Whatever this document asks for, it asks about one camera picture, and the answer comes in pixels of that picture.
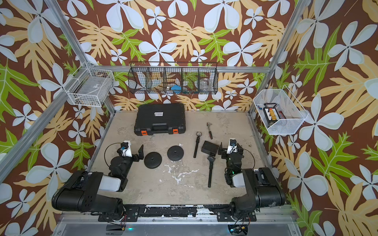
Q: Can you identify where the black stand pole with clip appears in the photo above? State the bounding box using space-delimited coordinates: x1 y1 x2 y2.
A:
207 155 215 188

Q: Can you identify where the black round base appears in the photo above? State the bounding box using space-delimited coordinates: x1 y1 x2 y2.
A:
167 146 184 161
144 152 162 169

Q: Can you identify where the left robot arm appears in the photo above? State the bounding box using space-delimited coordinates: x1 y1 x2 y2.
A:
52 141 144 217

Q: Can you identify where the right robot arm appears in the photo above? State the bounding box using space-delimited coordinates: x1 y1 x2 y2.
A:
218 139 286 219

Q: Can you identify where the black phone holder plate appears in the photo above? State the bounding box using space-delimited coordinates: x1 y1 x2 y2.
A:
201 141 219 157

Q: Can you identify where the black plastic tool case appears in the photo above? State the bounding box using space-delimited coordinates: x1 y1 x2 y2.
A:
134 103 186 136

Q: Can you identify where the screw box in basket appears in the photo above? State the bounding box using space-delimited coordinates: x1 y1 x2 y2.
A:
263 103 281 123

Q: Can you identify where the blue object in basket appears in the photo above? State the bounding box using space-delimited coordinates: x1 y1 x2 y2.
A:
171 85 182 94

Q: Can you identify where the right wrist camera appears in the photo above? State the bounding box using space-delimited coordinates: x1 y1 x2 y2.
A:
226 139 238 154

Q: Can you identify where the red handled ratchet wrench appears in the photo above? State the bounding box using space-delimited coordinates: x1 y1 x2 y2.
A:
206 122 213 140

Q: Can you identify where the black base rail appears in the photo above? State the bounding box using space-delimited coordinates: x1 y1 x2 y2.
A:
96 204 257 223

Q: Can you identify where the white wire basket right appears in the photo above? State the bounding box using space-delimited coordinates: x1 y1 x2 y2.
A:
253 86 309 136

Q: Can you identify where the white wire basket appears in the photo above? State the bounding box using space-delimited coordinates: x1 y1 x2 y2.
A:
253 86 309 136
65 63 115 107

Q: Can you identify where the black wire basket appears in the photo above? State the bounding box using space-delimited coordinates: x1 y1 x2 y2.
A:
127 62 219 94

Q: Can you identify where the white wire basket left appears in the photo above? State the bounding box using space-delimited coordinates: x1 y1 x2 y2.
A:
65 63 115 107

